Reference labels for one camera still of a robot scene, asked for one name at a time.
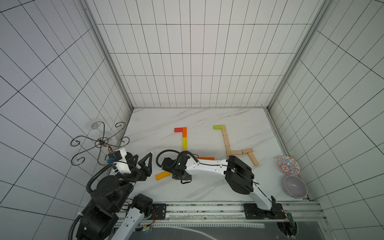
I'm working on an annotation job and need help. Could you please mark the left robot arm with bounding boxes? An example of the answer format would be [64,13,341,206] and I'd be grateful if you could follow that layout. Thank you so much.
[68,151,153,240]

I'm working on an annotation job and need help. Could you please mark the natural block diagonal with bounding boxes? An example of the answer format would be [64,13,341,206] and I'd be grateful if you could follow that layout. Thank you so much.
[221,125,228,135]
[247,152,260,166]

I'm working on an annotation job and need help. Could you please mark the natural block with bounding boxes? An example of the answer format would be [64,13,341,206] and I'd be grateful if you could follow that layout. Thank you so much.
[231,151,243,156]
[226,145,231,157]
[242,148,254,155]
[223,135,230,146]

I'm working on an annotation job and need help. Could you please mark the yellow-orange wooden block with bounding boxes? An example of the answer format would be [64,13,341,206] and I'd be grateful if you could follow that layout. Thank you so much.
[156,172,172,181]

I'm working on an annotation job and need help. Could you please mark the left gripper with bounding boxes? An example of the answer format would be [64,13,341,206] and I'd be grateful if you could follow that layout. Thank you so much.
[110,153,153,211]

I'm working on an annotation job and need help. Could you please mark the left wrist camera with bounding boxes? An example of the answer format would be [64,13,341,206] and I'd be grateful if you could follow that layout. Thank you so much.
[106,148,132,175]

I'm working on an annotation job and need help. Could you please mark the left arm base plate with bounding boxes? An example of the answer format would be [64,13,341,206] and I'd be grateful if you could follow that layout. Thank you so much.
[149,204,167,220]

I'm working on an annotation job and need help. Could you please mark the right base cable bundle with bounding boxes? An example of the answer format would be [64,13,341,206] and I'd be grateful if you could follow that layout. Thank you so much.
[277,220,299,239]

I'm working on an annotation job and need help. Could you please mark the ornate metal wire stand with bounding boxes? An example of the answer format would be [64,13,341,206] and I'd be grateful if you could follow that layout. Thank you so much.
[70,119,130,166]

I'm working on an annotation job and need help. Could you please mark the electronics board with wires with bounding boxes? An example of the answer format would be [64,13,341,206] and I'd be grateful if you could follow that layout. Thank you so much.
[135,224,153,234]

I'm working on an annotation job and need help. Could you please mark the long orange block bottom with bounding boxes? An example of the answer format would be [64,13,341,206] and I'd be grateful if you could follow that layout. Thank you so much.
[198,157,216,161]

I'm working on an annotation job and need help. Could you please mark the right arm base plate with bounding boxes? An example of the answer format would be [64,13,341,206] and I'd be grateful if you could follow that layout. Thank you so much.
[243,203,286,220]

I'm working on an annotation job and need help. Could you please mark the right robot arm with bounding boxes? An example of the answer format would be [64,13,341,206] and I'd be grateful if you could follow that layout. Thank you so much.
[156,150,287,220]

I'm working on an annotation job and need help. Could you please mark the patterned red blue plate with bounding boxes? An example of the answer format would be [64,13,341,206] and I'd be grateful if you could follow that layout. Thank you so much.
[278,156,301,176]

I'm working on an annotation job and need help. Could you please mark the aluminium mounting rail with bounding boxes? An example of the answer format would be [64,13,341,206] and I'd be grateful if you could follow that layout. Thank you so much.
[137,201,329,232]

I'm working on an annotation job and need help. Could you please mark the yellow-green block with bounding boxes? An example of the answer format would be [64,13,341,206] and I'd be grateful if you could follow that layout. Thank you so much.
[182,138,188,150]

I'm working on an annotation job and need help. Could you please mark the lilac bowl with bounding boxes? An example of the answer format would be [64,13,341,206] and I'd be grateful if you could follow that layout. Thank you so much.
[284,176,308,199]

